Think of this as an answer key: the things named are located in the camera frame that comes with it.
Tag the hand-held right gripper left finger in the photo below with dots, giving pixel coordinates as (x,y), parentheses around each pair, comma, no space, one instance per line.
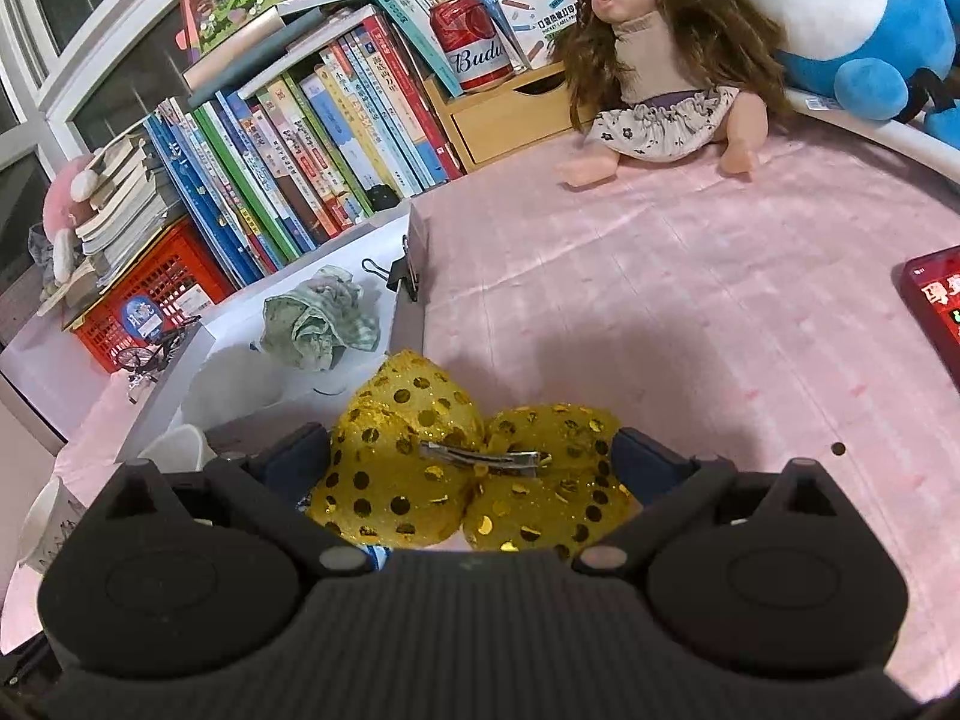
(296,461)

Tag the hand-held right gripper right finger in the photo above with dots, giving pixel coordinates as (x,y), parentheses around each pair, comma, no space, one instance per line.
(643,466)

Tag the yellow sequined bow hair clip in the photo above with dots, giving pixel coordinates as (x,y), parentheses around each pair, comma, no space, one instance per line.
(390,465)

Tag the white cardboard box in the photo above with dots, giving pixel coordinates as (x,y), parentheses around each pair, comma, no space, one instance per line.
(225,390)

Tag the green checked scrunchie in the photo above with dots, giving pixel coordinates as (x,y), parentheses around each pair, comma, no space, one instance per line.
(319,319)

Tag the pink cloth cover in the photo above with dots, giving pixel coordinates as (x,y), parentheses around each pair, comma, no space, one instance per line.
(637,300)

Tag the miniature black bicycle model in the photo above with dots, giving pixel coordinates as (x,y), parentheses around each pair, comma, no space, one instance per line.
(154,356)

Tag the black binder clip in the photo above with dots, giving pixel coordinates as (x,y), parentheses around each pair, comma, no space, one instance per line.
(401,274)

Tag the red plastic crate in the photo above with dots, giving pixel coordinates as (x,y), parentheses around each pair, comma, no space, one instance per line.
(161,285)

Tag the white paper cup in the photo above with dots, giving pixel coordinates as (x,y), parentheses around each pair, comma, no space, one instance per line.
(49,525)

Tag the small black device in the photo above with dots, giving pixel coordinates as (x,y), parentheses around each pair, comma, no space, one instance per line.
(384,199)

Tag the stack of worn grey books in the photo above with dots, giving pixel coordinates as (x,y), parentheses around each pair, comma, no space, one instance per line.
(127,202)

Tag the row of tall picture books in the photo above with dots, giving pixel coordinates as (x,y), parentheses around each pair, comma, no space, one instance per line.
(300,142)

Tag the grey patterned cloth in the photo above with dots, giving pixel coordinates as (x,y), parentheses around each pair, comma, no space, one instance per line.
(41,255)

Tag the red smartphone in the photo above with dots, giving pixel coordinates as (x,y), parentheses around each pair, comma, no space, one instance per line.
(937,307)

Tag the pink and white plush toy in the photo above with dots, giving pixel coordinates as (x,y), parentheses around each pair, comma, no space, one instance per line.
(64,199)

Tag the small wooden drawer box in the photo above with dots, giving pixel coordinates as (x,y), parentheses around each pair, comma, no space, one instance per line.
(502,120)

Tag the brown-haired baby doll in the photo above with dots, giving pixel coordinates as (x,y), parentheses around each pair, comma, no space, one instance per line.
(652,52)

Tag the pile of flat-lying books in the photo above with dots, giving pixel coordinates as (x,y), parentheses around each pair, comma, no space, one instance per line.
(262,41)

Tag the red drink can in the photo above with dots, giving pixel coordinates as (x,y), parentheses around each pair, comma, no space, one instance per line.
(472,41)

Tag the white label printer carton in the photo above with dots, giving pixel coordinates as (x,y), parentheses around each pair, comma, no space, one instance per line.
(540,19)

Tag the blue and white plush toy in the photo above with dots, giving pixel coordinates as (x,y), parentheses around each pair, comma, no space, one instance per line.
(840,7)

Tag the white curved rail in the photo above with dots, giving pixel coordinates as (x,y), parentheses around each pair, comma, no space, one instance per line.
(862,131)

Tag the white window frame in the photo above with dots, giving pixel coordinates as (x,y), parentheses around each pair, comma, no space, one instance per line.
(67,67)

